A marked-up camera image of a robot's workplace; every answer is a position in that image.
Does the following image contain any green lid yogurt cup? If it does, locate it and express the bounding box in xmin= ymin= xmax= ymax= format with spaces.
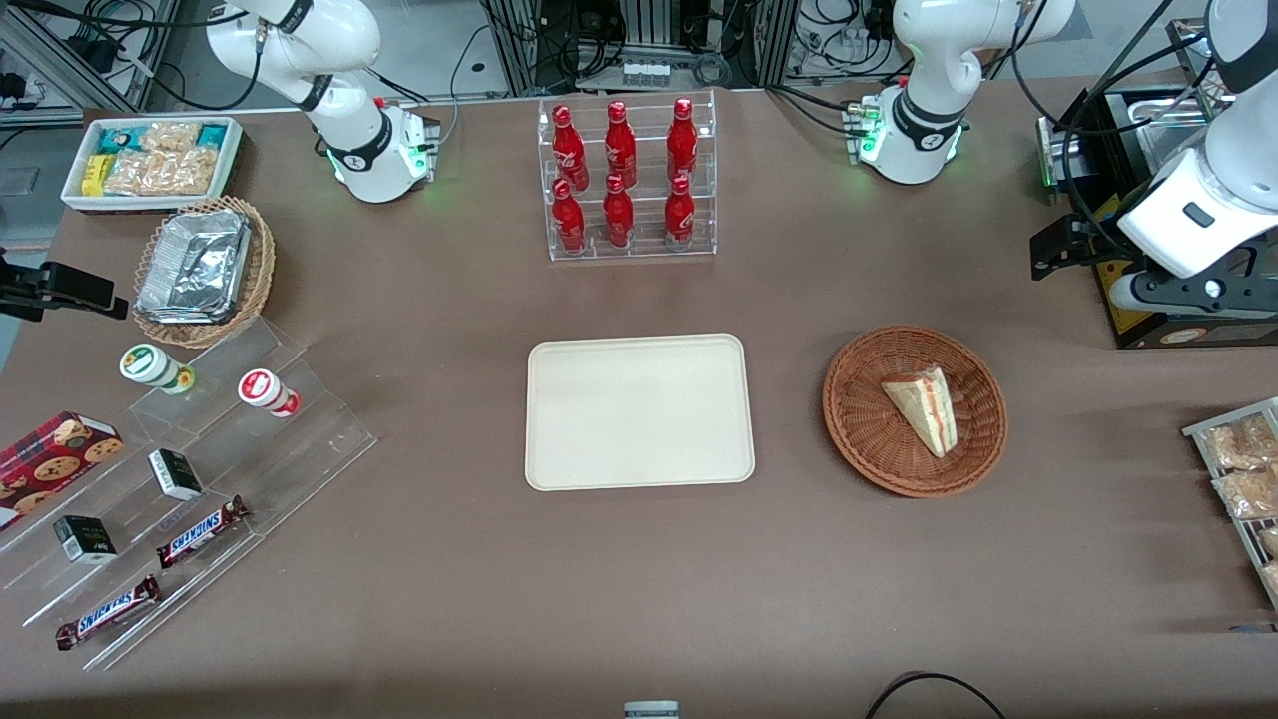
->
xmin=119 ymin=344 xmax=197 ymax=396

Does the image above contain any small black carton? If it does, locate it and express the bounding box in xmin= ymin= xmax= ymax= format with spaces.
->
xmin=147 ymin=448 xmax=205 ymax=502
xmin=52 ymin=514 xmax=119 ymax=566

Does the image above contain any tray of packaged snacks right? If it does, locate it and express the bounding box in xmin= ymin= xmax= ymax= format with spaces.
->
xmin=1182 ymin=396 xmax=1278 ymax=611

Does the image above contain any aluminium frame structure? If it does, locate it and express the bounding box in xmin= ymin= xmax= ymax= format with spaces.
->
xmin=483 ymin=0 xmax=802 ymax=97

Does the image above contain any Snickers chocolate bar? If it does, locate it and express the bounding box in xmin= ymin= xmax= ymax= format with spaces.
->
xmin=155 ymin=494 xmax=251 ymax=571
xmin=55 ymin=573 xmax=162 ymax=652

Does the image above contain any black cable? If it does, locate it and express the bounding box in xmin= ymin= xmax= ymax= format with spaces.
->
xmin=863 ymin=671 xmax=1010 ymax=719

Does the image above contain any red lid yogurt cup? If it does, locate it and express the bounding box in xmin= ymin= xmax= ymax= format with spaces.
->
xmin=237 ymin=368 xmax=302 ymax=419

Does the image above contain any red cola bottle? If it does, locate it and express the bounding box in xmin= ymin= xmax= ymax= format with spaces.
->
xmin=551 ymin=104 xmax=591 ymax=192
xmin=603 ymin=100 xmax=639 ymax=190
xmin=601 ymin=174 xmax=637 ymax=251
xmin=663 ymin=175 xmax=697 ymax=252
xmin=665 ymin=97 xmax=700 ymax=185
xmin=550 ymin=178 xmax=589 ymax=255

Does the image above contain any clear acrylic bottle rack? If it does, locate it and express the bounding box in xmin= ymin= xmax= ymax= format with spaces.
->
xmin=536 ymin=89 xmax=719 ymax=264

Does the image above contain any red plaid cookie box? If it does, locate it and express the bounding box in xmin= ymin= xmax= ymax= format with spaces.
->
xmin=0 ymin=410 xmax=126 ymax=532

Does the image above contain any clear acrylic stepped stand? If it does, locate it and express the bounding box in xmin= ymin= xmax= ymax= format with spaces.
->
xmin=0 ymin=317 xmax=379 ymax=671

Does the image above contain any brown round wicker basket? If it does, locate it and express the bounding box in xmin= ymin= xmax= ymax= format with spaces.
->
xmin=822 ymin=325 xmax=1008 ymax=499

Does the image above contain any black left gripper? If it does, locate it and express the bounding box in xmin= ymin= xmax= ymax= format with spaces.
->
xmin=1030 ymin=214 xmax=1141 ymax=282

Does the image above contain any beige plastic tray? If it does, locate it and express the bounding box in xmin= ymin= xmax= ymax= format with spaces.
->
xmin=525 ymin=334 xmax=757 ymax=493

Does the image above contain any wrapped triangle sandwich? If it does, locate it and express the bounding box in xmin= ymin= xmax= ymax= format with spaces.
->
xmin=880 ymin=365 xmax=959 ymax=460

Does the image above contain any white rectangular snack bin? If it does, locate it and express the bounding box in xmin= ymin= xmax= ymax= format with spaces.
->
xmin=60 ymin=115 xmax=246 ymax=216

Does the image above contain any stack of foil containers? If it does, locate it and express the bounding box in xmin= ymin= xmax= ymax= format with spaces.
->
xmin=136 ymin=209 xmax=253 ymax=326

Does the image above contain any black box appliance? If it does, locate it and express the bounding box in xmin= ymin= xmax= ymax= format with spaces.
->
xmin=1035 ymin=84 xmax=1278 ymax=351

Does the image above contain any grey metal shelf frame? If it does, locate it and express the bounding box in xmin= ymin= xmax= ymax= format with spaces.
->
xmin=0 ymin=0 xmax=187 ymax=127

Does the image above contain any light wicker basket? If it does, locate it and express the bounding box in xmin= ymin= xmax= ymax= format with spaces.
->
xmin=132 ymin=196 xmax=277 ymax=350

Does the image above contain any clear cracker bag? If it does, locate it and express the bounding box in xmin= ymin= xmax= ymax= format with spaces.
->
xmin=104 ymin=148 xmax=218 ymax=197

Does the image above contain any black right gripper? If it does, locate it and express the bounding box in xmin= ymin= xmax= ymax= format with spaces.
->
xmin=0 ymin=252 xmax=132 ymax=322

